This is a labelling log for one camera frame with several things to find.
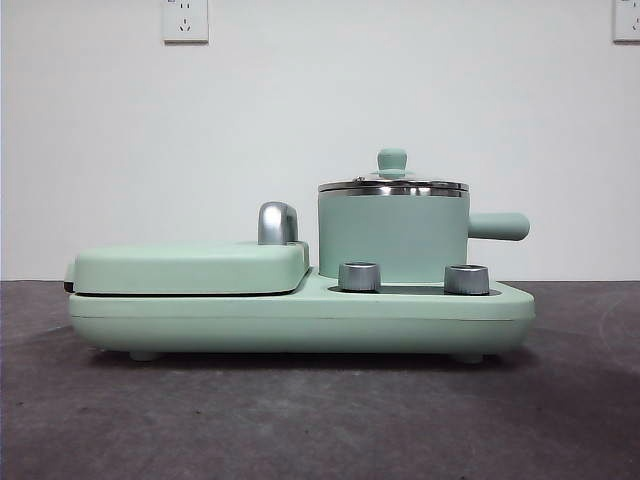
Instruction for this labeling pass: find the glass lid green knob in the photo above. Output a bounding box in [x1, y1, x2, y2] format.
[318, 147, 470, 197]

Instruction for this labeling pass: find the silver control knob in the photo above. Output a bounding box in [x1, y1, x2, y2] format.
[338, 261, 383, 292]
[443, 264, 489, 296]

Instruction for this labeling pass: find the green breakfast machine base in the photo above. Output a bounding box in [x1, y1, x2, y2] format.
[68, 266, 536, 363]

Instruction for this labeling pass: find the green pot with handle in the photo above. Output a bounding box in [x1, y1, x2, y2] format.
[317, 189, 531, 284]

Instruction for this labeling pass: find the green griddle cover silver handle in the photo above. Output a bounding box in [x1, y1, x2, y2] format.
[64, 201, 311, 297]

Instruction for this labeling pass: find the white wall socket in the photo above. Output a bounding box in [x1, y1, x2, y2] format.
[612, 0, 640, 44]
[162, 0, 210, 45]

